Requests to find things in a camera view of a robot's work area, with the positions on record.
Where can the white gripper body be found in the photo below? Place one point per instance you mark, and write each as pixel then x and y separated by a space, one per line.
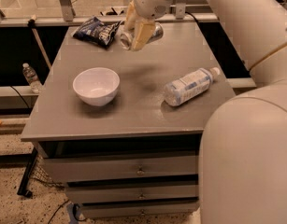
pixel 148 6

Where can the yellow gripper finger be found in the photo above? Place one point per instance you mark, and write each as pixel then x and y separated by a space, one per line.
pixel 131 16
pixel 143 32

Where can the silver blue redbull can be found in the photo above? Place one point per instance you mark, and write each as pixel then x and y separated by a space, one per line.
pixel 126 38

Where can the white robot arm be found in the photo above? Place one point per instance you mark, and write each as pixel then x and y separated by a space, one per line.
pixel 243 151

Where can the white bowl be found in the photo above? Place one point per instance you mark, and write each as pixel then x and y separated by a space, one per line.
pixel 96 86

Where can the grey metal railing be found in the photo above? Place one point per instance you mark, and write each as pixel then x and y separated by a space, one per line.
pixel 77 21

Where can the blue chip bag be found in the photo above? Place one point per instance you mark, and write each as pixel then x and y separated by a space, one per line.
pixel 97 32

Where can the clear plastic bottle lying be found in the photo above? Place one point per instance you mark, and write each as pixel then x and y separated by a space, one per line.
pixel 185 88

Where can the wooden stick with black tape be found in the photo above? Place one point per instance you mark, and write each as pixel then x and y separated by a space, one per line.
pixel 32 26

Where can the grey drawer cabinet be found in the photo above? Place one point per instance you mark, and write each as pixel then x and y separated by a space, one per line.
pixel 137 122

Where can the small water bottle standing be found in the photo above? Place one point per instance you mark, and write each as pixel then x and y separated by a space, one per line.
pixel 32 78

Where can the top grey drawer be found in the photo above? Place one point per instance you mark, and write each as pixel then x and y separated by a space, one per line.
pixel 96 169

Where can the grey drawer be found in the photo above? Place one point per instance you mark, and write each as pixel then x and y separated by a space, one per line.
pixel 96 169
pixel 90 195
pixel 138 210

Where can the middle grey drawer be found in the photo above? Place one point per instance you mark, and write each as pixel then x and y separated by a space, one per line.
pixel 90 195

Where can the bottom grey drawer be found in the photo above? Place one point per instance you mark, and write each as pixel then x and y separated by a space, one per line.
pixel 138 210

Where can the black metal bracket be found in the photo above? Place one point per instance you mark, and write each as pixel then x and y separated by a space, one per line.
pixel 23 187

